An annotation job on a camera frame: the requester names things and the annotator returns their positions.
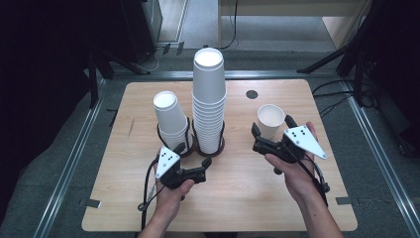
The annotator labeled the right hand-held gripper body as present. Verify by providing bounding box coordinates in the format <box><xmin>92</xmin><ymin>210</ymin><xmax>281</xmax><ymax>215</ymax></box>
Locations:
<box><xmin>252</xmin><ymin>124</ymin><xmax>328</xmax><ymax>165</ymax></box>

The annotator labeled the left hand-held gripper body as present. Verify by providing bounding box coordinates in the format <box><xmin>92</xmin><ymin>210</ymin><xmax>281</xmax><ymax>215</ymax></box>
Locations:
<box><xmin>154</xmin><ymin>146</ymin><xmax>208</xmax><ymax>190</ymax></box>

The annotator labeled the dark brown wire cup holder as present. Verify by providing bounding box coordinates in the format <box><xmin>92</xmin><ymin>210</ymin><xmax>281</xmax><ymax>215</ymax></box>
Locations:
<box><xmin>156</xmin><ymin>115</ymin><xmax>196</xmax><ymax>159</ymax></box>
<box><xmin>191</xmin><ymin>120</ymin><xmax>227</xmax><ymax>159</ymax></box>

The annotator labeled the white paper cup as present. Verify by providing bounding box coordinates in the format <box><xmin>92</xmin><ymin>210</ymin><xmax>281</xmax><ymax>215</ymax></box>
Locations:
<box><xmin>257</xmin><ymin>103</ymin><xmax>286</xmax><ymax>141</ymax></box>

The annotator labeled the short stack of white cups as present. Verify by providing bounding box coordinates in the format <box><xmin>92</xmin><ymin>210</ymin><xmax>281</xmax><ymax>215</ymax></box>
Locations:
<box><xmin>153</xmin><ymin>90</ymin><xmax>194</xmax><ymax>154</ymax></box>

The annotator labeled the person's left hand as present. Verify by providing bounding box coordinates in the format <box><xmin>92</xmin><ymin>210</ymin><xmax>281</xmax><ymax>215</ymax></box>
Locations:
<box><xmin>155</xmin><ymin>179</ymin><xmax>196</xmax><ymax>218</ymax></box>

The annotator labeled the person's right hand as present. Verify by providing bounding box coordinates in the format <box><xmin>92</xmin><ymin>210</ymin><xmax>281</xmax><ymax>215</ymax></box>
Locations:
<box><xmin>263</xmin><ymin>120</ymin><xmax>321</xmax><ymax>203</ymax></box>

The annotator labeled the tall stack of white cups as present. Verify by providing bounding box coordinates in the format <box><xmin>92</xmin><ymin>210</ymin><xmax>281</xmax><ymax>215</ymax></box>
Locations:
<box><xmin>191</xmin><ymin>47</ymin><xmax>228</xmax><ymax>155</ymax></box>

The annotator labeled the grey tape strip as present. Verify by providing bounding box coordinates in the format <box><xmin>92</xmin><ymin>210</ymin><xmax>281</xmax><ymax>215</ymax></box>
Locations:
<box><xmin>83</xmin><ymin>197</ymin><xmax>102</xmax><ymax>209</ymax></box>
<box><xmin>335</xmin><ymin>196</ymin><xmax>355</xmax><ymax>206</ymax></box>

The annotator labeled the black tripod stand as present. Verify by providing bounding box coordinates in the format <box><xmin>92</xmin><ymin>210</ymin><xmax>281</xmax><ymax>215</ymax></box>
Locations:
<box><xmin>296</xmin><ymin>0</ymin><xmax>390</xmax><ymax>108</ymax></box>

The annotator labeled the light wooden furniture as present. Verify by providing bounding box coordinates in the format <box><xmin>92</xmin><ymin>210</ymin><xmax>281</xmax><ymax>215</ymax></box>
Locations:
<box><xmin>217</xmin><ymin>0</ymin><xmax>375</xmax><ymax>51</ymax></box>

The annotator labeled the black metal stand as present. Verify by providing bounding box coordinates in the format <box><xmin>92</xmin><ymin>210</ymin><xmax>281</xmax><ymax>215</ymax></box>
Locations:
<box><xmin>86</xmin><ymin>48</ymin><xmax>152</xmax><ymax>109</ymax></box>

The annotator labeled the black curtain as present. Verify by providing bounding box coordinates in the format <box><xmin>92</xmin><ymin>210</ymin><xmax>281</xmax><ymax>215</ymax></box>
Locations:
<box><xmin>361</xmin><ymin>0</ymin><xmax>420</xmax><ymax>158</ymax></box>
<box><xmin>0</xmin><ymin>0</ymin><xmax>133</xmax><ymax>216</ymax></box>

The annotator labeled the dark cabinet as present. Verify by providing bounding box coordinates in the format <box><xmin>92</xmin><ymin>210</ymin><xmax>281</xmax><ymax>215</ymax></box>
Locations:
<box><xmin>120</xmin><ymin>0</ymin><xmax>163</xmax><ymax>64</ymax></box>

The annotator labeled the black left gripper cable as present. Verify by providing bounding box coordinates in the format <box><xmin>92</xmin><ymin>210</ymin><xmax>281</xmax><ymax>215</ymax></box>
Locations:
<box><xmin>140</xmin><ymin>157</ymin><xmax>160</xmax><ymax>232</ymax></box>

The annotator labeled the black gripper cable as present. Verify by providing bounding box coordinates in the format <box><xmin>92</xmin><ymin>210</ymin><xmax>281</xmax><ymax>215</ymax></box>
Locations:
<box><xmin>140</xmin><ymin>157</ymin><xmax>160</xmax><ymax>232</ymax></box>
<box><xmin>286</xmin><ymin>145</ymin><xmax>331</xmax><ymax>208</ymax></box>

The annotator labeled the grey braided cable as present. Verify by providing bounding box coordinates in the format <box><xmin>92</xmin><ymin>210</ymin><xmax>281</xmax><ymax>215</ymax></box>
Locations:
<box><xmin>137</xmin><ymin>184</ymin><xmax>158</xmax><ymax>212</ymax></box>

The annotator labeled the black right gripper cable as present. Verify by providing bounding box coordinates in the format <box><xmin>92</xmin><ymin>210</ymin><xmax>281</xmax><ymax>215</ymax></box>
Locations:
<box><xmin>286</xmin><ymin>145</ymin><xmax>331</xmax><ymax>208</ymax></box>

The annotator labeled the black floor cable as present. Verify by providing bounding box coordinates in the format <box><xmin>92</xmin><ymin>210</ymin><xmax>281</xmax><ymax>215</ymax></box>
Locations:
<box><xmin>318</xmin><ymin>97</ymin><xmax>353</xmax><ymax>118</ymax></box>
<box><xmin>312</xmin><ymin>92</ymin><xmax>356</xmax><ymax>99</ymax></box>
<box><xmin>311</xmin><ymin>78</ymin><xmax>350</xmax><ymax>96</ymax></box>

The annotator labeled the metal floor rail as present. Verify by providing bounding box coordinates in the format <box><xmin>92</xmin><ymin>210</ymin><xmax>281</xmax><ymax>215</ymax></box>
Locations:
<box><xmin>110</xmin><ymin>69</ymin><xmax>343</xmax><ymax>81</ymax></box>
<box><xmin>341</xmin><ymin>79</ymin><xmax>420</xmax><ymax>237</ymax></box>
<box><xmin>32</xmin><ymin>78</ymin><xmax>108</xmax><ymax>238</ymax></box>

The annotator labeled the white floor cable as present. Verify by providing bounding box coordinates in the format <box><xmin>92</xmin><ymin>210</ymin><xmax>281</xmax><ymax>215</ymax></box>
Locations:
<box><xmin>145</xmin><ymin>46</ymin><xmax>166</xmax><ymax>73</ymax></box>

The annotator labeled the black hanging cable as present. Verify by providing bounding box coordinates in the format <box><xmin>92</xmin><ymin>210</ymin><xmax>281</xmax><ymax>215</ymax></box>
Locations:
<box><xmin>219</xmin><ymin>0</ymin><xmax>240</xmax><ymax>52</ymax></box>

